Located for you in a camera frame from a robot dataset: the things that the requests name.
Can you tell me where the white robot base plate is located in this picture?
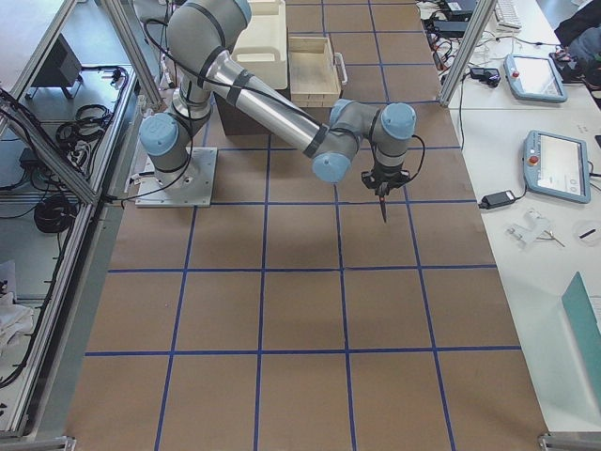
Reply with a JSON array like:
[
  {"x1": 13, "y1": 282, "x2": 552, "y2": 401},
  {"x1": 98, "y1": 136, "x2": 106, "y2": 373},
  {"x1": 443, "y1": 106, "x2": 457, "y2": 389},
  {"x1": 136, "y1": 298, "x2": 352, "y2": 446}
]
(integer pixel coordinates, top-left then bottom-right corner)
[{"x1": 134, "y1": 147, "x2": 218, "y2": 208}]

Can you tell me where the teal laptop lid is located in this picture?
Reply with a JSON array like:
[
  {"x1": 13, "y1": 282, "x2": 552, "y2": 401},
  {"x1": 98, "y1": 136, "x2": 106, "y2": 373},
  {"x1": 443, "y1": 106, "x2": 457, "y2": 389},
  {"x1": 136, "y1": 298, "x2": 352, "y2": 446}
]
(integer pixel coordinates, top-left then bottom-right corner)
[{"x1": 562, "y1": 272, "x2": 600, "y2": 411}]

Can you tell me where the white crumpled cloth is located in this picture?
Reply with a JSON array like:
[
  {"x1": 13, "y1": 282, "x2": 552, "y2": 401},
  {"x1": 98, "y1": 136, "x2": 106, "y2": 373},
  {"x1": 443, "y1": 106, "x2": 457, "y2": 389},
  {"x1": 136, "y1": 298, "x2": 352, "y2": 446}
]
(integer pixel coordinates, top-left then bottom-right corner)
[{"x1": 0, "y1": 260, "x2": 37, "y2": 349}]

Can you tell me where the blue teach pendant near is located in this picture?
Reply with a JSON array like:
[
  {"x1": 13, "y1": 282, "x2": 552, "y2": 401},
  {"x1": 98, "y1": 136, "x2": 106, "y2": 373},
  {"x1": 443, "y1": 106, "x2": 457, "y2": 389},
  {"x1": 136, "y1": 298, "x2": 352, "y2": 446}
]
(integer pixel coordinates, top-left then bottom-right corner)
[{"x1": 522, "y1": 131, "x2": 591, "y2": 204}]

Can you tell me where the black monitor on floor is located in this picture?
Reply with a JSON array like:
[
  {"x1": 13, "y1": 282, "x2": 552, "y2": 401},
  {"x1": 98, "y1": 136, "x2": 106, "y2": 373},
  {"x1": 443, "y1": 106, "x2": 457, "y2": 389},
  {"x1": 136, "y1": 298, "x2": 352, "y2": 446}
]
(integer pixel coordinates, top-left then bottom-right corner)
[{"x1": 25, "y1": 34, "x2": 83, "y2": 100}]

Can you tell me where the white plastic bin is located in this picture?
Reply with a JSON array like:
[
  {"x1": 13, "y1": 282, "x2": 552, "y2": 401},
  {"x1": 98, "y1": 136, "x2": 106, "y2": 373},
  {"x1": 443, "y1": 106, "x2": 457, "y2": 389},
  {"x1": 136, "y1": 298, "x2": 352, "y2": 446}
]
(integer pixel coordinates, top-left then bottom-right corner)
[{"x1": 232, "y1": 0, "x2": 288, "y2": 90}]

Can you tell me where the aluminium frame post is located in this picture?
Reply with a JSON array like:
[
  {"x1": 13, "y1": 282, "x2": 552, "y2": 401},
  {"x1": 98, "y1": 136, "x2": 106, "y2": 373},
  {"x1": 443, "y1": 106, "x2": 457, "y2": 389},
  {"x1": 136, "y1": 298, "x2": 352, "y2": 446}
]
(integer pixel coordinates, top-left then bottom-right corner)
[{"x1": 439, "y1": 0, "x2": 496, "y2": 107}]

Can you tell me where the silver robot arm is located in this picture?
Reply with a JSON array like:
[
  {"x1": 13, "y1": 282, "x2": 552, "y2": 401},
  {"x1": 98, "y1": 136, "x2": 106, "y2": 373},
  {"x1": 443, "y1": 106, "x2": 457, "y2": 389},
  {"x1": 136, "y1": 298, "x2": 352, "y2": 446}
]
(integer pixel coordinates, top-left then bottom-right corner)
[{"x1": 133, "y1": 1, "x2": 416, "y2": 197}]

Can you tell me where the blue teach pendant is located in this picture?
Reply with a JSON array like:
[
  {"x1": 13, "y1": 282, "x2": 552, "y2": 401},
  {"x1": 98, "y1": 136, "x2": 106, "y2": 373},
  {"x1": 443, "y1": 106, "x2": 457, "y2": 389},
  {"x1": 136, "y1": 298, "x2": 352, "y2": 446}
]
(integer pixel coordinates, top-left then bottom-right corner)
[
  {"x1": 522, "y1": 131, "x2": 591, "y2": 204},
  {"x1": 503, "y1": 54, "x2": 567, "y2": 103}
]

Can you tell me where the wooden drawer with white handle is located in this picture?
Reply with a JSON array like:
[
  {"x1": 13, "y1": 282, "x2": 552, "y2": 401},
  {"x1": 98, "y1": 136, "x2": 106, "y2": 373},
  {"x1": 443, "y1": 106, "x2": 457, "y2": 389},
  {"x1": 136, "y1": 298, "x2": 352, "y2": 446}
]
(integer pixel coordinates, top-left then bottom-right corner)
[{"x1": 288, "y1": 36, "x2": 347, "y2": 108}]

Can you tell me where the blue teach pendant far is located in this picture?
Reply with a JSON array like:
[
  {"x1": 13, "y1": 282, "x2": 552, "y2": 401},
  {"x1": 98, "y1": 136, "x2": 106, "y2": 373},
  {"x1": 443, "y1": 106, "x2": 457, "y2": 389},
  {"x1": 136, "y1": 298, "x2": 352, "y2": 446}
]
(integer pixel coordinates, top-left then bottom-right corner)
[{"x1": 503, "y1": 54, "x2": 567, "y2": 103}]

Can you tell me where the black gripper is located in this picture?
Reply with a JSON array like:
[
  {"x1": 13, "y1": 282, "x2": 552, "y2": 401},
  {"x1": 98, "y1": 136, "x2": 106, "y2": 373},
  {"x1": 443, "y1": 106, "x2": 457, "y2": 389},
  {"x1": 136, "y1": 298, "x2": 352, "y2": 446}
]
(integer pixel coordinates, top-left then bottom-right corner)
[{"x1": 361, "y1": 167, "x2": 411, "y2": 189}]

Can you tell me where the white keyboard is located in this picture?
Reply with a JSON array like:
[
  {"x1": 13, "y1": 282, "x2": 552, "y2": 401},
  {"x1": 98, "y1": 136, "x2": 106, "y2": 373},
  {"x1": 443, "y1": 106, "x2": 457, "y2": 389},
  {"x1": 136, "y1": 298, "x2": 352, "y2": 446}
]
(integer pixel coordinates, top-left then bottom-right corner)
[{"x1": 494, "y1": 0, "x2": 522, "y2": 31}]

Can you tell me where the dark brown wooden cabinet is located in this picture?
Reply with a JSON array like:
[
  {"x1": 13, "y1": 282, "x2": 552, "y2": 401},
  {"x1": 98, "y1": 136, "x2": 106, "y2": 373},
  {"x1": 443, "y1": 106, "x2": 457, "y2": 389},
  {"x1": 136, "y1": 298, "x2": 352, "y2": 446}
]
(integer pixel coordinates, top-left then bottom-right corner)
[{"x1": 214, "y1": 95, "x2": 271, "y2": 136}]

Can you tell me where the black power adapter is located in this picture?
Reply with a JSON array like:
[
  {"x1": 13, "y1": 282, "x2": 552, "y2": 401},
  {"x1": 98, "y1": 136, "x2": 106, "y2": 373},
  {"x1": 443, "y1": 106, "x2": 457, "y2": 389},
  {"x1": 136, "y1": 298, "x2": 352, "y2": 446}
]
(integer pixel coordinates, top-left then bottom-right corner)
[{"x1": 478, "y1": 190, "x2": 516, "y2": 210}]

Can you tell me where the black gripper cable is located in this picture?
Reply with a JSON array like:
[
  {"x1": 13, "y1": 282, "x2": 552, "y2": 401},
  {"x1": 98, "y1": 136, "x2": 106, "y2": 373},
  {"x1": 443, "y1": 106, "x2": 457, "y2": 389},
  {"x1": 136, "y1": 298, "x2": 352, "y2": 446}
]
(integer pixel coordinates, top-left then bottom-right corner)
[{"x1": 403, "y1": 133, "x2": 426, "y2": 182}]

